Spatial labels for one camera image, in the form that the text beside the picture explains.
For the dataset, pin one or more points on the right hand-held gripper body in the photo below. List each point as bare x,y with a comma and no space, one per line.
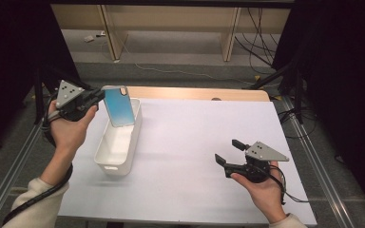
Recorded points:
259,161

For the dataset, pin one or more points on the light wooden desk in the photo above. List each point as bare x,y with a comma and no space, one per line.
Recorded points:
171,17

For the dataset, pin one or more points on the aluminium rail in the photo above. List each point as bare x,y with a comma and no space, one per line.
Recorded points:
9,177
316,152

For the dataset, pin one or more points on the white plastic storage bin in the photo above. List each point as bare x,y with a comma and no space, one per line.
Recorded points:
117,148

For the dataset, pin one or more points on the black curtain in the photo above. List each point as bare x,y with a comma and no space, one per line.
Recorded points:
12,63
339,63

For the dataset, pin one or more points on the person's right hand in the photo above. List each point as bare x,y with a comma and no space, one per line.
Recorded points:
263,193

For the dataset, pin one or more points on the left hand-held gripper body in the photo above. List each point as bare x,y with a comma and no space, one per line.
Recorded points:
72,101

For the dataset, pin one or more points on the white table cover sheet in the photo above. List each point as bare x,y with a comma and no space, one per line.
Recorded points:
187,158

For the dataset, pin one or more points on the wooden table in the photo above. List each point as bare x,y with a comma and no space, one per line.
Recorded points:
196,93

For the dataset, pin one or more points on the small grey floor object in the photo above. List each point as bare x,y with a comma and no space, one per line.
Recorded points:
89,38

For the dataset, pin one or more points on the iridescent blue phone case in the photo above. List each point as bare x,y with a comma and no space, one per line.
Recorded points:
119,106

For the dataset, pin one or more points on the person's left hand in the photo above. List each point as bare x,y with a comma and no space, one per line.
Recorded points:
68,133

